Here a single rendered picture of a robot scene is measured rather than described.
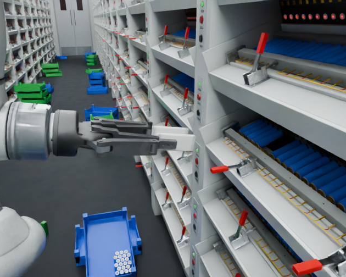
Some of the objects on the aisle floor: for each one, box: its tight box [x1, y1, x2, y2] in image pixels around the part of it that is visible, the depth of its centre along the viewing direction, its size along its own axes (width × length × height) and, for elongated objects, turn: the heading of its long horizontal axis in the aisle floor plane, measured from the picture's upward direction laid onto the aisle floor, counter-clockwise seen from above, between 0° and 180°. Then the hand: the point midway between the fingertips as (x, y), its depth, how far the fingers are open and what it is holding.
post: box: [189, 0, 285, 277], centre depth 80 cm, size 20×9×174 cm, turn 106°
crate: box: [83, 207, 136, 277], centre depth 132 cm, size 30×20×8 cm
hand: (173, 138), depth 54 cm, fingers open, 3 cm apart
